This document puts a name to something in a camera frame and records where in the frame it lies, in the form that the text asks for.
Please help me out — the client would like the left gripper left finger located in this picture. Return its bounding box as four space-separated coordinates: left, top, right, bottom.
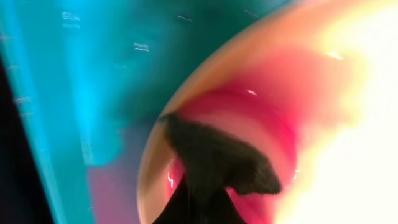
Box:
152 176 195 224

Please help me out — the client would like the teal plastic tray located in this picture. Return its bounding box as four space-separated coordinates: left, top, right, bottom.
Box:
0 0 299 224

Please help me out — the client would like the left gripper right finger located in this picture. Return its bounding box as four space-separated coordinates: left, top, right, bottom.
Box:
194 187 246 224

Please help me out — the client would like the dark red tray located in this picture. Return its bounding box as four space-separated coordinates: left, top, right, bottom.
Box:
1 65 54 224

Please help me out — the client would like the yellow-green plate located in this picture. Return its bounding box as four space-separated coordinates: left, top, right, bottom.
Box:
136 0 398 224

